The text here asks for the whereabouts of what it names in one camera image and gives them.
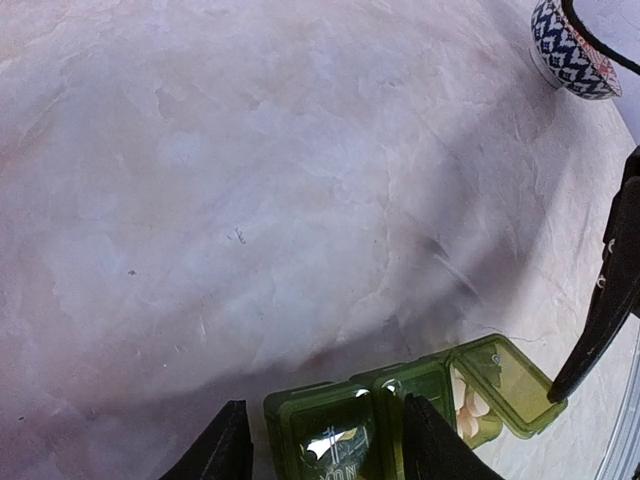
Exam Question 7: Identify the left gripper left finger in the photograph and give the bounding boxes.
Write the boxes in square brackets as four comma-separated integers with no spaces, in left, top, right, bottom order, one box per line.
[160,400,251,480]

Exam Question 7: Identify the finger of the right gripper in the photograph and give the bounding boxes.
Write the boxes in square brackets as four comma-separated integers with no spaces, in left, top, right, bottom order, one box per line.
[547,150,639,403]

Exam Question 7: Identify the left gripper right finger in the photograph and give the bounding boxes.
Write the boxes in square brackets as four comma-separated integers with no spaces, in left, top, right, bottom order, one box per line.
[402,394,503,480]

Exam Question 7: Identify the green weekly pill organizer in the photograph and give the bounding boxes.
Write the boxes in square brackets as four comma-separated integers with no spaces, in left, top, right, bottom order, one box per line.
[263,334,567,479]

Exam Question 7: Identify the pink pills in organizer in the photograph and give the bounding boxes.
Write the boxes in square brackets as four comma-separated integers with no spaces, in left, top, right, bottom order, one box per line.
[450,368,502,449]

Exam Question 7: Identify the red patterned oval tin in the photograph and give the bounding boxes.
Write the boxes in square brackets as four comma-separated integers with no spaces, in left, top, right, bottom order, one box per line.
[529,0,622,100]

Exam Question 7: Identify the front aluminium rail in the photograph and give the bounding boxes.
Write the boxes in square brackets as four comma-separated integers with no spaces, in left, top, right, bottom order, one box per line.
[596,342,640,480]

